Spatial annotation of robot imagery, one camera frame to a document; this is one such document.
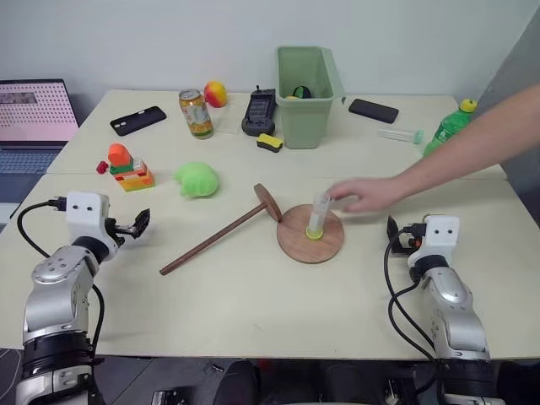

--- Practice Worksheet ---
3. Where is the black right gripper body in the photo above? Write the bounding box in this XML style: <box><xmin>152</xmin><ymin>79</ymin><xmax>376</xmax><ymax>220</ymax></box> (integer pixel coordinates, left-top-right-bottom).
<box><xmin>390</xmin><ymin>224</ymin><xmax>428</xmax><ymax>257</ymax></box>

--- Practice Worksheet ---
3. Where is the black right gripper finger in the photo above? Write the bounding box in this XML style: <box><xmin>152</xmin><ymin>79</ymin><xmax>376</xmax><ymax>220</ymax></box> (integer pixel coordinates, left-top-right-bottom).
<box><xmin>386</xmin><ymin>214</ymin><xmax>400</xmax><ymax>253</ymax></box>

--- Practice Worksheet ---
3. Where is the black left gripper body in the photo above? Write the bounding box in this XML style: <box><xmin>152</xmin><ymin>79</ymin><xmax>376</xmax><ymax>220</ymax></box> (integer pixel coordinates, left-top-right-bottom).
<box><xmin>104</xmin><ymin>216</ymin><xmax>137</xmax><ymax>246</ymax></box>

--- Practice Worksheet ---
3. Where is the clear tube with yellow cap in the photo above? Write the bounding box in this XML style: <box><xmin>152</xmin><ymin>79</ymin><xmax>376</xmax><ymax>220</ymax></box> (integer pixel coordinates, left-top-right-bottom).
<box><xmin>305</xmin><ymin>192</ymin><xmax>333</xmax><ymax>241</ymax></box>

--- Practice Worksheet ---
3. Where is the brown wooden rod with disc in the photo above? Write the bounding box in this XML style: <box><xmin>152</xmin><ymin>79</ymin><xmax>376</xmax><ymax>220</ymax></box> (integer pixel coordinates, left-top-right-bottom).
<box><xmin>159</xmin><ymin>182</ymin><xmax>285</xmax><ymax>277</ymax></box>

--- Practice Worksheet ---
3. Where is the round wooden disc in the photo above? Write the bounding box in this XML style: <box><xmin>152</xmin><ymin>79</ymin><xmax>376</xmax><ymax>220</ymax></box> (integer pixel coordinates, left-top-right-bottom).
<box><xmin>275</xmin><ymin>202</ymin><xmax>347</xmax><ymax>265</ymax></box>

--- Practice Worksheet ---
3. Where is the person's bare hand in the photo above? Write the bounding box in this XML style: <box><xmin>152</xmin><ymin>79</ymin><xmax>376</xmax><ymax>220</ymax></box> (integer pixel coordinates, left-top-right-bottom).
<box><xmin>327</xmin><ymin>176</ymin><xmax>409</xmax><ymax>214</ymax></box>

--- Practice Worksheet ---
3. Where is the colourful toy brick building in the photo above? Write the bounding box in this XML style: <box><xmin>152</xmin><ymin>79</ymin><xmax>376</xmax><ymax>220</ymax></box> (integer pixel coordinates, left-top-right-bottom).
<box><xmin>107</xmin><ymin>143</ymin><xmax>157</xmax><ymax>194</ymax></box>

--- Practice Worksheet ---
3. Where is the green plush toy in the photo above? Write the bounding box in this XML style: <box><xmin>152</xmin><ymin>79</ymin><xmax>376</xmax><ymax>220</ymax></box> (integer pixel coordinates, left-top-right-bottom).
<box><xmin>173</xmin><ymin>160</ymin><xmax>221</xmax><ymax>199</ymax></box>

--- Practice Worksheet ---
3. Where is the black smartphone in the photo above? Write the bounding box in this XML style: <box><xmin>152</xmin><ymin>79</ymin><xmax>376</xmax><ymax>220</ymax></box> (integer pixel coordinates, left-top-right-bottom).
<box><xmin>348</xmin><ymin>98</ymin><xmax>401</xmax><ymax>125</ymax></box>
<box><xmin>109</xmin><ymin>105</ymin><xmax>167</xmax><ymax>138</ymax></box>

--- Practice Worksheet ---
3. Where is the clear tube with green cap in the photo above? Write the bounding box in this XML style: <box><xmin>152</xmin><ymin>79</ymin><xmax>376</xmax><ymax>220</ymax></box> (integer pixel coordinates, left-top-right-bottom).
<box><xmin>375</xmin><ymin>127</ymin><xmax>425</xmax><ymax>146</ymax></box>

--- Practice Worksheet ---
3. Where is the orange drink can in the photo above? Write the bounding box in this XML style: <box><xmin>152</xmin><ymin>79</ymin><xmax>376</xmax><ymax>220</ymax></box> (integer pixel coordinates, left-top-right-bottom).
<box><xmin>178</xmin><ymin>88</ymin><xmax>215</xmax><ymax>141</ymax></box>

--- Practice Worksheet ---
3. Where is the green soda bottle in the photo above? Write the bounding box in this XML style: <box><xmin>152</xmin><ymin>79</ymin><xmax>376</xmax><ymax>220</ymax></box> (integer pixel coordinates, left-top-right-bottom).
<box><xmin>422</xmin><ymin>98</ymin><xmax>479</xmax><ymax>159</ymax></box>

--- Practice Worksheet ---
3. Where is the red yellow ball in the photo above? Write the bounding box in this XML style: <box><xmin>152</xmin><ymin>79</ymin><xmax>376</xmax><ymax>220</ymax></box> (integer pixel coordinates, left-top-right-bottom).
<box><xmin>202</xmin><ymin>80</ymin><xmax>230</xmax><ymax>109</ymax></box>

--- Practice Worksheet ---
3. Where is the green plastic bin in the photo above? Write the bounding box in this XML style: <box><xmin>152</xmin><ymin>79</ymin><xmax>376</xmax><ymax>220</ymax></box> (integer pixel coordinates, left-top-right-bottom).
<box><xmin>274</xmin><ymin>45</ymin><xmax>348</xmax><ymax>150</ymax></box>

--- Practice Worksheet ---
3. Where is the open laptop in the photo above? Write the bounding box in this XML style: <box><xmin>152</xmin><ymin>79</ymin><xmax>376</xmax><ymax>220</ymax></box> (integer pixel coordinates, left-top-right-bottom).
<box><xmin>0</xmin><ymin>78</ymin><xmax>82</xmax><ymax>176</ymax></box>

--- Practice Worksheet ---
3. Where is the yellow black sponge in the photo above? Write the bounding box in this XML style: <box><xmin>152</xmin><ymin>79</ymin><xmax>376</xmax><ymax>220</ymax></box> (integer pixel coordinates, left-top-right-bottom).
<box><xmin>256</xmin><ymin>132</ymin><xmax>285</xmax><ymax>154</ymax></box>

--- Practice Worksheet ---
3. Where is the black handheld controller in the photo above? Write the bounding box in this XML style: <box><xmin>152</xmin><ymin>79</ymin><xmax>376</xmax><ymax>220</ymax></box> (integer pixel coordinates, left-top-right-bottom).
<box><xmin>240</xmin><ymin>85</ymin><xmax>278</xmax><ymax>138</ymax></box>

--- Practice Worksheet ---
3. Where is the grey partition panel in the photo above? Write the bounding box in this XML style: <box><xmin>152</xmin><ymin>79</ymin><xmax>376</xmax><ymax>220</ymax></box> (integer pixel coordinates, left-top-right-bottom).
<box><xmin>475</xmin><ymin>16</ymin><xmax>540</xmax><ymax>181</ymax></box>

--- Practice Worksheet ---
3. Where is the dark rounded shape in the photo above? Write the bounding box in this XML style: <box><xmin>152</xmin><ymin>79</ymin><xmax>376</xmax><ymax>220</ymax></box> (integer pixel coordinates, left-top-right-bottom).
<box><xmin>213</xmin><ymin>359</ymin><xmax>263</xmax><ymax>405</ymax></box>

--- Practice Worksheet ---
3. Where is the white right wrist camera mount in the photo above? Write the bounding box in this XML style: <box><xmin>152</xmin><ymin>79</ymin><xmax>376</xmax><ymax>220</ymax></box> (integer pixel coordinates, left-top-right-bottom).
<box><xmin>406</xmin><ymin>215</ymin><xmax>461</xmax><ymax>267</ymax></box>

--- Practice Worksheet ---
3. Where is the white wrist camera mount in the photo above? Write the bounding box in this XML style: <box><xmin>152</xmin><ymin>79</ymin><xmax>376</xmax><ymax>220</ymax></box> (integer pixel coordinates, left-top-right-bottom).
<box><xmin>406</xmin><ymin>215</ymin><xmax>461</xmax><ymax>267</ymax></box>
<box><xmin>65</xmin><ymin>191</ymin><xmax>112</xmax><ymax>248</ymax></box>

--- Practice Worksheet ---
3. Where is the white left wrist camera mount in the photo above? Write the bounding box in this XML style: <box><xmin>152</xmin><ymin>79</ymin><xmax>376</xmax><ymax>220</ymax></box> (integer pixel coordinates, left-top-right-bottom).
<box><xmin>65</xmin><ymin>191</ymin><xmax>112</xmax><ymax>248</ymax></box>

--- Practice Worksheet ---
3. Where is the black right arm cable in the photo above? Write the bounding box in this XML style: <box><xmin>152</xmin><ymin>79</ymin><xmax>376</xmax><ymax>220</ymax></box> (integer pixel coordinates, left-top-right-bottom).
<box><xmin>383</xmin><ymin>240</ymin><xmax>440</xmax><ymax>363</ymax></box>

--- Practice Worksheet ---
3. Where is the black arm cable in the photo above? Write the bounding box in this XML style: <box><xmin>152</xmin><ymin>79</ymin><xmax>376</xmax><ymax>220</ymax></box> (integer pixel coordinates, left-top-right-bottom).
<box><xmin>383</xmin><ymin>240</ymin><xmax>440</xmax><ymax>363</ymax></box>
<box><xmin>16</xmin><ymin>196</ymin><xmax>68</xmax><ymax>259</ymax></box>

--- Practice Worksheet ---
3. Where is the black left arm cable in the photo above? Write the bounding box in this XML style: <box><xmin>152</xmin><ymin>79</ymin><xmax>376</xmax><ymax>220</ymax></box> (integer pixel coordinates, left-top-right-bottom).
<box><xmin>16</xmin><ymin>196</ymin><xmax>68</xmax><ymax>259</ymax></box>

